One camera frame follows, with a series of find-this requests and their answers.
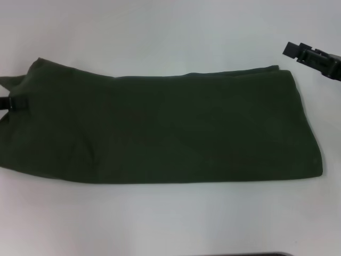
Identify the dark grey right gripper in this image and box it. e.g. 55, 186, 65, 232
282, 41, 341, 82

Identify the dark green FREE t-shirt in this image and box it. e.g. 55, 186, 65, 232
0, 57, 324, 187

